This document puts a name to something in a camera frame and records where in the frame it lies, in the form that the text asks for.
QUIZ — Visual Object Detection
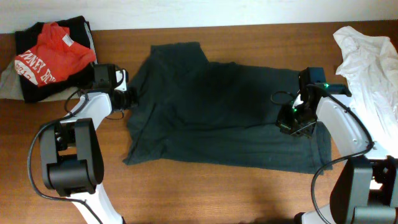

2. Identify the dark green t-shirt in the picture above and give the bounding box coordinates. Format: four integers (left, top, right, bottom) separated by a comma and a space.
124, 42, 331, 174

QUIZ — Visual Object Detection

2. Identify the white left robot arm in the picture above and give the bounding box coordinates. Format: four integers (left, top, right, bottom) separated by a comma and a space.
37, 68, 136, 223

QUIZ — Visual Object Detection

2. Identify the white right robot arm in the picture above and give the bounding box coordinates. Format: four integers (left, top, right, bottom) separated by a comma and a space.
277, 83, 397, 223

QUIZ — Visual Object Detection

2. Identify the red printed t-shirt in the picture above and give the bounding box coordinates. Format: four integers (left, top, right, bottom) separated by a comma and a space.
14, 22, 96, 87

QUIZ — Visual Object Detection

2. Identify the white crumpled garment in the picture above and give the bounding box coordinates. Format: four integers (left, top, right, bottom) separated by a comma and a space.
333, 26, 397, 157

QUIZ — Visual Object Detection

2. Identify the grey folded garment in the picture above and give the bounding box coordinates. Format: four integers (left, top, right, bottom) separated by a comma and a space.
0, 62, 78, 102

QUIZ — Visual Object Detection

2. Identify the black folded garment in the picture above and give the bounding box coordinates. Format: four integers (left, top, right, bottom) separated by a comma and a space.
15, 16, 95, 103

